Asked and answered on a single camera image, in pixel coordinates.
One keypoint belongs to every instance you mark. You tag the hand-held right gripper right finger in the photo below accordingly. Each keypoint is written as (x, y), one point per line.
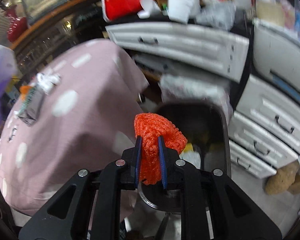
(162, 162)

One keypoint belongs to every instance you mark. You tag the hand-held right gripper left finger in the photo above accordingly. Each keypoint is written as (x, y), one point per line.
(138, 155)

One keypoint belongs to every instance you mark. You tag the red foam fruit net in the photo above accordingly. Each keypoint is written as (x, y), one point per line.
(152, 130)

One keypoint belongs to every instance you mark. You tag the dark brown trash bin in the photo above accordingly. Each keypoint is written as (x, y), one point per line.
(190, 120)

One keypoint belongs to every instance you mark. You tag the white printed wrapper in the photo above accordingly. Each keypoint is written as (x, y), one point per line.
(48, 81)

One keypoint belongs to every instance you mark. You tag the green white drink carton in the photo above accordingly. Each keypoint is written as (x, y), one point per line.
(31, 105)

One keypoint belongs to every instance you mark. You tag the orange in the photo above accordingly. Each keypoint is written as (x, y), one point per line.
(24, 90)

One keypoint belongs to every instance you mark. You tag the purple snack wrapper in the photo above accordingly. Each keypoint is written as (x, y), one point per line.
(0, 80)

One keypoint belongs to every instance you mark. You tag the pink polka-dot tablecloth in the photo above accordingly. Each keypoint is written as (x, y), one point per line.
(90, 120)

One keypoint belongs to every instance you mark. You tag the white fluffy cloth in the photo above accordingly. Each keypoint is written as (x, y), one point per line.
(190, 87)

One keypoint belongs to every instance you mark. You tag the white drawer unit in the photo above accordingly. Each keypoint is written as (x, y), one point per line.
(260, 110)

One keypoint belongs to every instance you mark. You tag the tan plush toy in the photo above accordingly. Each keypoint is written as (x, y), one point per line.
(282, 180)

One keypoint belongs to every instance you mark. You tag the white wide cabinet drawer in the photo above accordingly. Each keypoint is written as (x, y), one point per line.
(185, 42)

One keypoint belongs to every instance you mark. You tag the white plastic stand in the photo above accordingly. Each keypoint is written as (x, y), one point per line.
(147, 7)

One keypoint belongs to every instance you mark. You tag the clear plastic bag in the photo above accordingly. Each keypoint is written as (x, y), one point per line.
(215, 16)

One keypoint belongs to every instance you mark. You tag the white printer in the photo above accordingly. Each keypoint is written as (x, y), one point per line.
(272, 50)

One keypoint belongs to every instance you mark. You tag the red ceramic vase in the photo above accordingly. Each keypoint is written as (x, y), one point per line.
(17, 27)

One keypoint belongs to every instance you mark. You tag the beige tape roll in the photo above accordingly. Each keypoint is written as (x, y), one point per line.
(270, 13)

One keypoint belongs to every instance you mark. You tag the wooden counter rail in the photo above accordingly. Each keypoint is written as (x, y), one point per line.
(52, 11)

